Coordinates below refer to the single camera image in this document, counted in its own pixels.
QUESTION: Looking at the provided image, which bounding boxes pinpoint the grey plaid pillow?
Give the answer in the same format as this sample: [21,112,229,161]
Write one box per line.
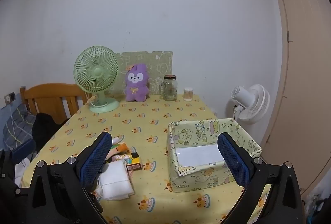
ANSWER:
[2,104,38,149]

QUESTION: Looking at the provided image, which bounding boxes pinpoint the colourful tissue pack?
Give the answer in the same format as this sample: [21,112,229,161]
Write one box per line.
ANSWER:
[107,143,143,171]

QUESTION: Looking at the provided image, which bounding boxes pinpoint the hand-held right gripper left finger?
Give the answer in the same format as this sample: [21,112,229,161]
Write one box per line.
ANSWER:
[26,131,113,224]

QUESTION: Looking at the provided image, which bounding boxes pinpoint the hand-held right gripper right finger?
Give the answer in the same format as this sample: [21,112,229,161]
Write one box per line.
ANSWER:
[217,132,304,224]

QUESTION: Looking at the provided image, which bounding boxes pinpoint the yellow printed tablecloth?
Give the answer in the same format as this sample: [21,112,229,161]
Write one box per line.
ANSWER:
[21,93,275,224]

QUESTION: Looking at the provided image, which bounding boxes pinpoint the purple plush toy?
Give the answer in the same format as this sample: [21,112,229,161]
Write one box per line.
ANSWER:
[125,64,150,103]

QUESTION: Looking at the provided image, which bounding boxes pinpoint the black garment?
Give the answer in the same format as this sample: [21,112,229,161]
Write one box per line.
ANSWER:
[32,113,66,152]

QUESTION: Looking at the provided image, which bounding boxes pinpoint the green printed board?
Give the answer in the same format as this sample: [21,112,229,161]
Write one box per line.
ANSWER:
[111,51,173,96]

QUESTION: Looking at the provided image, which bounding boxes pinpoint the beige wooden door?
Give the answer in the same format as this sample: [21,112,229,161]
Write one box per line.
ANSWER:
[260,0,331,196]

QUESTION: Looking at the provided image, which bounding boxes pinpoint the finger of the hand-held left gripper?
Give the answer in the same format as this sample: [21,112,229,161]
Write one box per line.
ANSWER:
[0,139,37,224]

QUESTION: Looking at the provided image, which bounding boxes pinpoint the plastic pack of face masks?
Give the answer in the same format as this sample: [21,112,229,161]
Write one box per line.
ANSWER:
[99,160,135,201]

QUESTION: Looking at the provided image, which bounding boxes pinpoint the white standing fan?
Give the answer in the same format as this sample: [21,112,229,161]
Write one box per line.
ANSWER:
[224,84,270,125]

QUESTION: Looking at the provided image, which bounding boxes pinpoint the green desk fan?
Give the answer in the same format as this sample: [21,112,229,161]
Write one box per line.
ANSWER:
[73,45,120,113]

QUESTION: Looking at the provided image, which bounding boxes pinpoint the wooden chair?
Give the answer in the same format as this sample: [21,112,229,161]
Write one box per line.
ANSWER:
[20,83,88,125]

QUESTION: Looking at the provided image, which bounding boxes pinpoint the glass jar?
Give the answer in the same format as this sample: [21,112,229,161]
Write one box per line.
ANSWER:
[160,75,178,101]

